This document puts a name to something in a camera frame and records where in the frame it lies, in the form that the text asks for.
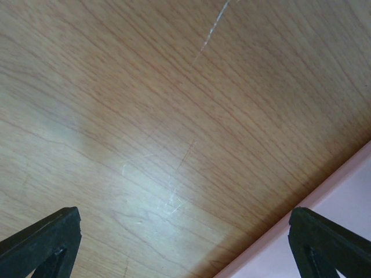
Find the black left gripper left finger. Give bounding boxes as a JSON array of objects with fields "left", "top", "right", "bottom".
[{"left": 1, "top": 207, "right": 82, "bottom": 277}]

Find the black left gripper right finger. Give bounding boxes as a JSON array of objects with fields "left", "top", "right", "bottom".
[{"left": 288, "top": 207, "right": 370, "bottom": 277}]

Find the pink plastic tray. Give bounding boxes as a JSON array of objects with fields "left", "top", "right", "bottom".
[{"left": 216, "top": 143, "right": 370, "bottom": 277}]

